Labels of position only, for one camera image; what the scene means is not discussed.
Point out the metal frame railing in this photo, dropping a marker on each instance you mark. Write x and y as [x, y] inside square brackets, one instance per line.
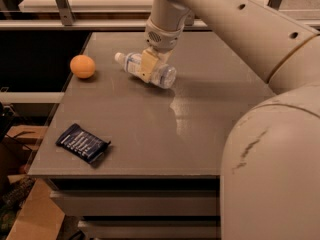
[92, 15]

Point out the grey drawer cabinet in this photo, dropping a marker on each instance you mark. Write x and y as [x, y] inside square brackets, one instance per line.
[159, 177]

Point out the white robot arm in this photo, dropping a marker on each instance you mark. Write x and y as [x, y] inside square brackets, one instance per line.
[270, 170]

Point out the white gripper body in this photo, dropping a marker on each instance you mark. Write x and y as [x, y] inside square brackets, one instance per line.
[162, 38]

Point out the blue rxbar wrapper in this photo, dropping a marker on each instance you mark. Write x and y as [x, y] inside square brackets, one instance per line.
[82, 143]

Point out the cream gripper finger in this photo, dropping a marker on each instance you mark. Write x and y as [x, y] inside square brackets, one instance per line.
[149, 60]

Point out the clear plastic water bottle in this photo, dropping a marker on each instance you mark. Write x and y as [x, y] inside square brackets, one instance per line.
[163, 75]

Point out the orange fruit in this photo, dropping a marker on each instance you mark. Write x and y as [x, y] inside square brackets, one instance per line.
[82, 66]

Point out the cardboard box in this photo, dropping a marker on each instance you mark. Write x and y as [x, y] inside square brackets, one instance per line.
[40, 218]

